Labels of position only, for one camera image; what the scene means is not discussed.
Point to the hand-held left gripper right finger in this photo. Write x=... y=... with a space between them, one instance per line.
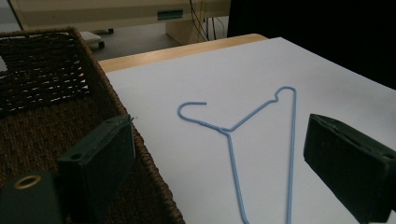
x=348 y=168

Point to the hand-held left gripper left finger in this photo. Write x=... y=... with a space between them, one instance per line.
x=99 y=161

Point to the brown woven basket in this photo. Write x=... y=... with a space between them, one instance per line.
x=40 y=124

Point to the white wheeled base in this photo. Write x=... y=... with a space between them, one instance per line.
x=91 y=38

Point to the white table cover sheet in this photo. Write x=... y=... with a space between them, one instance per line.
x=249 y=93

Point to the beige desk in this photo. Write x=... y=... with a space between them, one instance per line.
x=102 y=12

